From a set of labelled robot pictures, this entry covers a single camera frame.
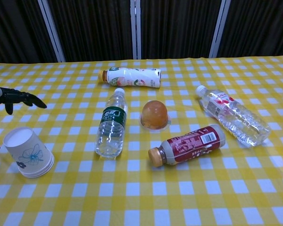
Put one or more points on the silver aluminium frame bar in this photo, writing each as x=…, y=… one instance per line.
x=52, y=33
x=219, y=28
x=135, y=28

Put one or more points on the white peach drink bottle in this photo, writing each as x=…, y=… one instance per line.
x=129, y=77

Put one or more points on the green label water bottle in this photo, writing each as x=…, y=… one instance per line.
x=110, y=131

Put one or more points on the yellow white checkered tablecloth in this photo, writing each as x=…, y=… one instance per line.
x=141, y=193

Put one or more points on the orange jelly cup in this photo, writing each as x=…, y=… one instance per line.
x=155, y=114

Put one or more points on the paper cup purple flower print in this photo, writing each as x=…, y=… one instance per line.
x=26, y=150

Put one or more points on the red label water bottle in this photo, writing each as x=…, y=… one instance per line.
x=238, y=117

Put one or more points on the dark pleated partition panel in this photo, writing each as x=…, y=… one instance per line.
x=14, y=30
x=261, y=26
x=94, y=28
x=177, y=28

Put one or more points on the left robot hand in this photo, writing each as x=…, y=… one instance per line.
x=11, y=96

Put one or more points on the brown coffee bottle red label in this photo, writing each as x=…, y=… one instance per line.
x=188, y=146

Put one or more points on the paper cup line-marked base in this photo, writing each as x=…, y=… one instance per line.
x=35, y=175

